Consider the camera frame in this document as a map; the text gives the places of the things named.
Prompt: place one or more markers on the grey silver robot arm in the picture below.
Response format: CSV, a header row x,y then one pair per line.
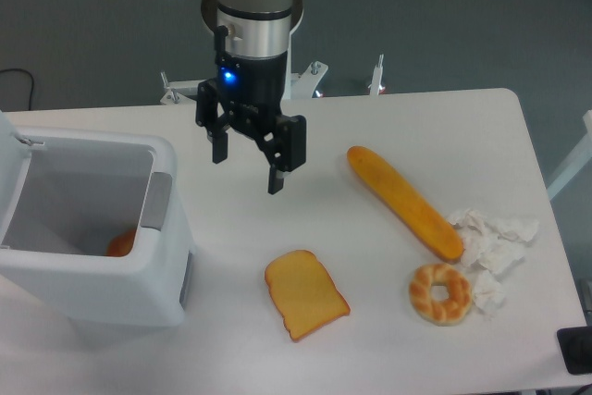
x,y
252,57

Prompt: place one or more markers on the crumpled white tissue paper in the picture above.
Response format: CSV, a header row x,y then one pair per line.
x,y
494,244

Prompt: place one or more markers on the white trash can lid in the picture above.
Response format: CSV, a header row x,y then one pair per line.
x,y
15,161

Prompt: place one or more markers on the white levelling foot bracket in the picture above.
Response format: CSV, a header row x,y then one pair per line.
x,y
376,85

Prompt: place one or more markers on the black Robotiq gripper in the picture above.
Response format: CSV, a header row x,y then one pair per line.
x,y
249,91

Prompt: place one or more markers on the small crumpled white tissue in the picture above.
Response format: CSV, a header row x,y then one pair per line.
x,y
488,294

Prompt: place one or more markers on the braided ring bread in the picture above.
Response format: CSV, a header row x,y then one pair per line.
x,y
440,294

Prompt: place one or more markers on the white frame post right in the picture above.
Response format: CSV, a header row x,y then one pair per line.
x,y
572,163

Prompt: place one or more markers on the long orange baguette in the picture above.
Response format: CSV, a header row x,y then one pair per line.
x,y
411,207

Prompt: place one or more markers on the orange bread roll in bin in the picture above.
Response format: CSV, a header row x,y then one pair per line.
x,y
122,244

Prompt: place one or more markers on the white plastic trash can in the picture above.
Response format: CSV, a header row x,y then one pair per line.
x,y
84,188

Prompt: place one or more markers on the toast bread slice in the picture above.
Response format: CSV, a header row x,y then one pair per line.
x,y
304,293

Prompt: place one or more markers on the black device at table edge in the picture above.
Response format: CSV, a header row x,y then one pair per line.
x,y
575,345

